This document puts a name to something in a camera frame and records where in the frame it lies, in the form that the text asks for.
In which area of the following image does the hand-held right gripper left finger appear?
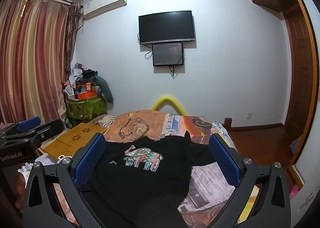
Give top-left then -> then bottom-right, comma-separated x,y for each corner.
22,133 -> 110,228

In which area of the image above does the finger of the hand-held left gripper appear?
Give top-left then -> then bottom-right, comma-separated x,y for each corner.
5,119 -> 64,144
0,116 -> 42,141

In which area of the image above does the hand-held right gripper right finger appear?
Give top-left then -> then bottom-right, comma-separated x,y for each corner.
209,133 -> 292,228

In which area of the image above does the black elephant print T-shirt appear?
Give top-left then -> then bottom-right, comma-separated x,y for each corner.
80,130 -> 217,228

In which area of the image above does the pile of clothes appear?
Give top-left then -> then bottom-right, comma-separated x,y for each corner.
64,62 -> 99,93

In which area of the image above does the bamboo lap tray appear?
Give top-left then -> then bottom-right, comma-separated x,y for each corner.
41,122 -> 109,161

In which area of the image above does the white patterned bed sheet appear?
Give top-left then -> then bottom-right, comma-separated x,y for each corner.
212,121 -> 229,140

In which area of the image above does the green storage bag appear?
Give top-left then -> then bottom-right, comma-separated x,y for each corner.
65,95 -> 108,128

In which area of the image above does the orange box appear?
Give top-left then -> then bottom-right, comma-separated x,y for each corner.
77,90 -> 97,101

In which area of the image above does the printed car newspaper blanket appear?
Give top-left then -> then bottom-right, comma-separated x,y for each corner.
17,110 -> 263,228

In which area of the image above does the striped pink curtain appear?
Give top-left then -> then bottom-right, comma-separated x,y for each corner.
0,0 -> 75,125

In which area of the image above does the grey plush toy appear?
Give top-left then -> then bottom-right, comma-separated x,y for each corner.
94,74 -> 114,104

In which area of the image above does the pink soft object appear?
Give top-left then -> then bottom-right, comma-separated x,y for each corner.
289,185 -> 299,202

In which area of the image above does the yellow foam tube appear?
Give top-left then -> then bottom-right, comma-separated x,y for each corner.
151,95 -> 187,116

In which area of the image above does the brown patterned curtain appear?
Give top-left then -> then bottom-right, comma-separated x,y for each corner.
64,0 -> 82,81

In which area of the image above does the white air conditioner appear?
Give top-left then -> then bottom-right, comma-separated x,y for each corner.
81,0 -> 128,21

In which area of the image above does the small black wall monitor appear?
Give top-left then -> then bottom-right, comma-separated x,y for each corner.
152,42 -> 185,67

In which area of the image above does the large black wall television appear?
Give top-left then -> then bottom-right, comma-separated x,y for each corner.
138,10 -> 196,45

